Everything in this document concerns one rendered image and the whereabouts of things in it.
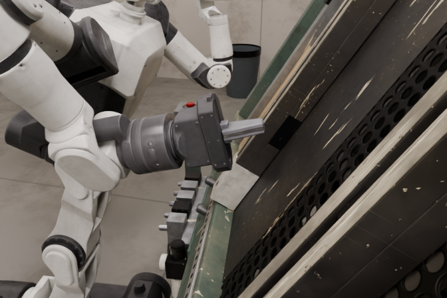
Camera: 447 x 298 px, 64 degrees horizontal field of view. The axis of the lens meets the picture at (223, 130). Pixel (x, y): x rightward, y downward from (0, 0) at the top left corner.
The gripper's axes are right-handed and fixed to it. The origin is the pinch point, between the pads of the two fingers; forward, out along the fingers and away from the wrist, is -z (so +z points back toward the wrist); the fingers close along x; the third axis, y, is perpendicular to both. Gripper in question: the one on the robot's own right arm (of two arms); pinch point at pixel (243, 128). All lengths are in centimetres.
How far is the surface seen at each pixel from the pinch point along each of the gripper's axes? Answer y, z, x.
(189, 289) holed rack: 0.7, 17.7, -31.7
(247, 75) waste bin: 361, 42, -88
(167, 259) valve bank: 22, 32, -43
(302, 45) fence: 64, -13, -3
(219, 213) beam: 23.6, 14.8, -31.7
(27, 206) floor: 131, 176, -85
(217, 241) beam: 14.3, 14.3, -32.2
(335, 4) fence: 64, -24, 6
